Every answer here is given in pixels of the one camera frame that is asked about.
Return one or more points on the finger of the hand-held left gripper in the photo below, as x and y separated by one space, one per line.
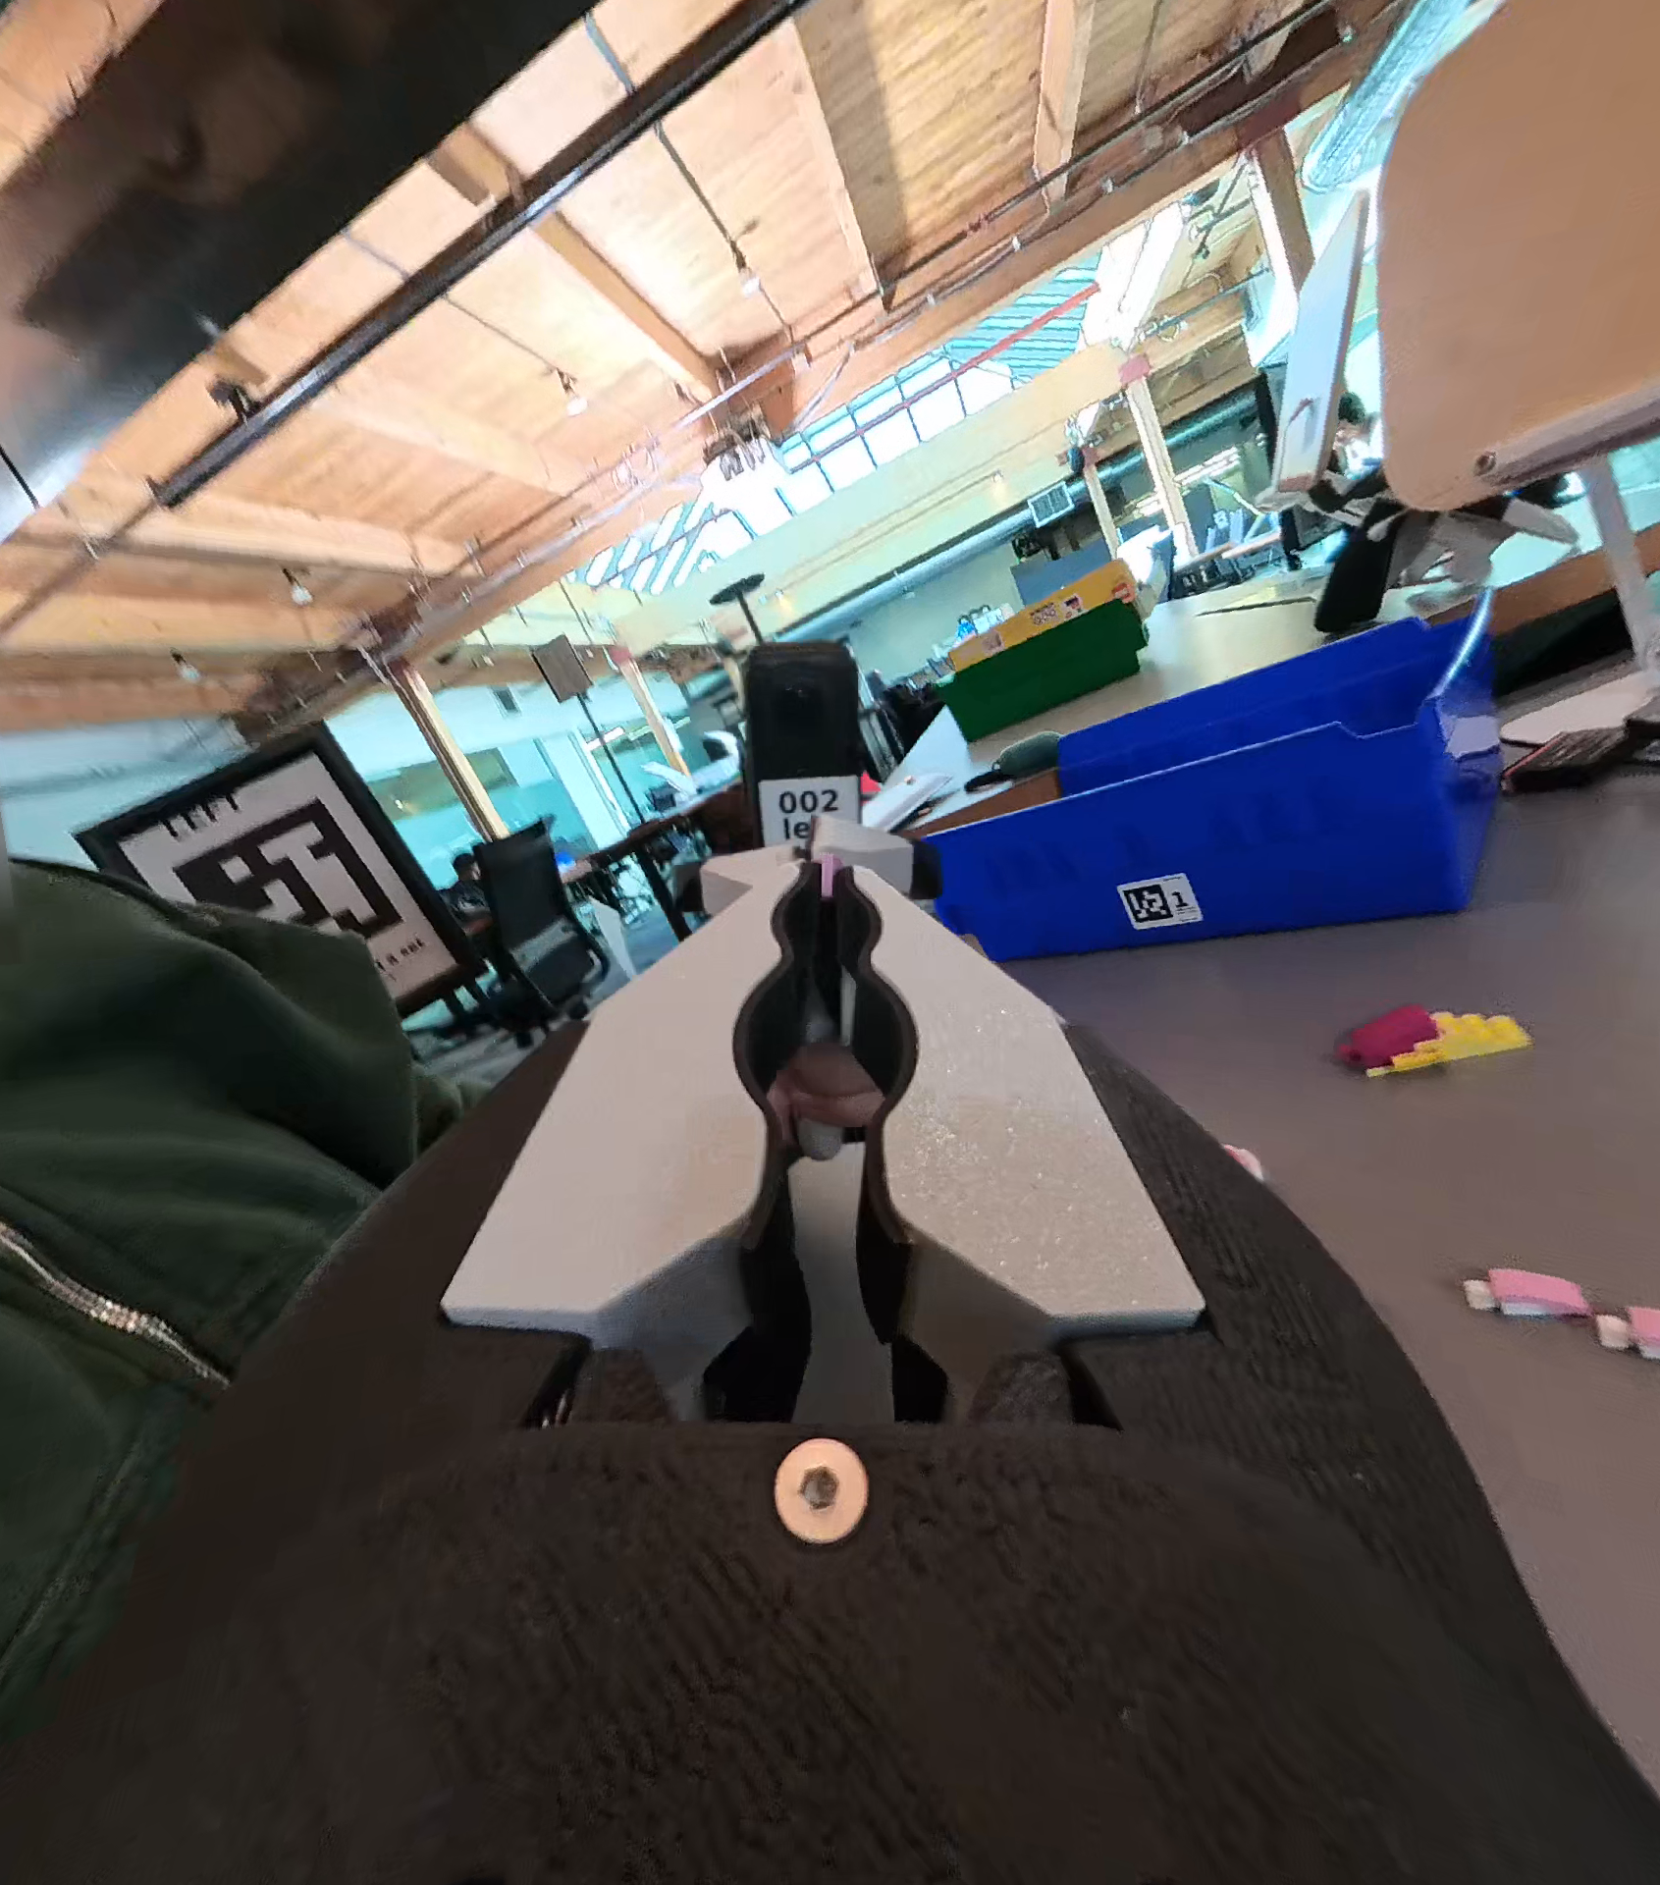
879 852
741 881

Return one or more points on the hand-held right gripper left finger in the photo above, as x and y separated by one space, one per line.
623 1178

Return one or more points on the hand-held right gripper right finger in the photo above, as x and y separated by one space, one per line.
1023 1178

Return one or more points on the tiny pink lego piece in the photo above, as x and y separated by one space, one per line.
1247 1161

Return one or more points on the magenta and yellow lego assembly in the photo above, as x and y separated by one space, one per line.
1401 1040

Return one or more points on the person's left hand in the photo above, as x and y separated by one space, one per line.
830 1082

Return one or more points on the black floor lamp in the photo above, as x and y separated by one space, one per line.
741 606

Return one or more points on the dark grey rounded object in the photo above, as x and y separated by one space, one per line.
1024 753

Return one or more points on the black office chair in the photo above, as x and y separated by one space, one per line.
532 915

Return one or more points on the green plastic bin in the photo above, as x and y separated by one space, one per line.
1048 678

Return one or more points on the yellow cardboard box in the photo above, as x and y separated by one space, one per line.
1068 606

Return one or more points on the blue plastic bin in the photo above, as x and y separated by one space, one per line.
1216 841

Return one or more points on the black and white marker board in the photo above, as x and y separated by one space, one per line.
285 871

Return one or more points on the green jacket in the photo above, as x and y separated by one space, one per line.
109 1178

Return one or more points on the small white monitor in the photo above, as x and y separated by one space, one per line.
1321 354

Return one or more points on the black calculator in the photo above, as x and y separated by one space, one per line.
1570 753

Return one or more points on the large white monitor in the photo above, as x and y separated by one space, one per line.
1551 265

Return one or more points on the wooden post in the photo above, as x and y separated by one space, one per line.
453 748

